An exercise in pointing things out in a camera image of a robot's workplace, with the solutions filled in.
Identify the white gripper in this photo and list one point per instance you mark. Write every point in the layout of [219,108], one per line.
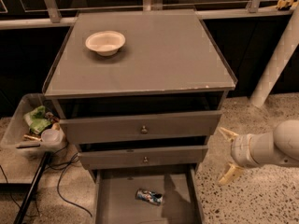
[240,149]

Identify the blue silver redbull can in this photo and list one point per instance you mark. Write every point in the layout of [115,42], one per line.
[148,196]

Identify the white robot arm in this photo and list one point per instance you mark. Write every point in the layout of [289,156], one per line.
[279,147]

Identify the grey middle drawer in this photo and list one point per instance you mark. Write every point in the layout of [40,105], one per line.
[99,160]

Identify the grey drawer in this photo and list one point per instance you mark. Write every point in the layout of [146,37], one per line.
[99,160]
[128,128]
[115,201]

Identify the grey top drawer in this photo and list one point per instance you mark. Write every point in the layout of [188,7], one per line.
[128,128]

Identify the grey bottom drawer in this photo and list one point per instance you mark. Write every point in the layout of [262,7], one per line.
[115,201]

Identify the brass top drawer knob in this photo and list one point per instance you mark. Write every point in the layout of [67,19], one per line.
[144,129]

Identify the grey drawer cabinet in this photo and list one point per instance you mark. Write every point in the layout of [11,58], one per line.
[168,64]

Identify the golden can in bin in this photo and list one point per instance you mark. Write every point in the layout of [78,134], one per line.
[30,137]

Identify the yellow object on railing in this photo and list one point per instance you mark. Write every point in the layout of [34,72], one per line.
[286,4]

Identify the white paper bowl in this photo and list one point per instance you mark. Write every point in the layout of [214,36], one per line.
[105,43]

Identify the clear plastic cup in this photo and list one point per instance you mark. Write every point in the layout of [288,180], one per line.
[52,136]

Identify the black pole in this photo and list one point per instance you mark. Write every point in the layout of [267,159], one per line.
[32,189]

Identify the green snack bag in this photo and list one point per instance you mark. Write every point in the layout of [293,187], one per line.
[36,120]

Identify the clear plastic storage bin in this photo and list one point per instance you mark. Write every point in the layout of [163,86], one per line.
[17,128]

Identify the white support post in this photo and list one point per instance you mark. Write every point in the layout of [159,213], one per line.
[283,52]

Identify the metal railing frame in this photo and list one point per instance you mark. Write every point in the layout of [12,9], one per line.
[21,14]

